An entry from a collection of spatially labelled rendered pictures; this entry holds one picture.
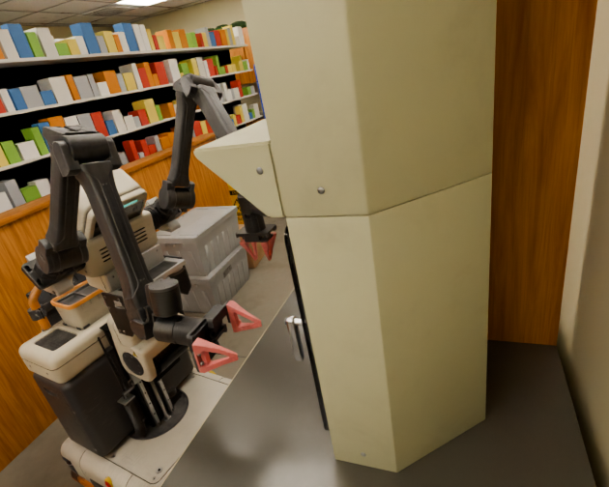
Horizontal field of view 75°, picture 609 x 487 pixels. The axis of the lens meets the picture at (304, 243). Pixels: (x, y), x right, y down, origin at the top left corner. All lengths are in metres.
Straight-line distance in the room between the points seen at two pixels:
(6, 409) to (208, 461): 1.89
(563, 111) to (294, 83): 0.51
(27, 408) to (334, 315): 2.30
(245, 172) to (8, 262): 2.10
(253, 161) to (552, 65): 0.53
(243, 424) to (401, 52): 0.74
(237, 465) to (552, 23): 0.92
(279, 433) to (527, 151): 0.71
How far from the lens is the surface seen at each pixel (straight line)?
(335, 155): 0.46
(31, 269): 1.34
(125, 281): 0.90
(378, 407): 0.67
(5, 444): 2.71
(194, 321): 0.81
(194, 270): 2.94
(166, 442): 1.91
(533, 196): 0.86
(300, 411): 0.89
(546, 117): 0.83
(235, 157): 0.52
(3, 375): 2.60
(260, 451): 0.85
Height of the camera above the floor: 1.59
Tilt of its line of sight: 24 degrees down
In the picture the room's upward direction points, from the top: 11 degrees counter-clockwise
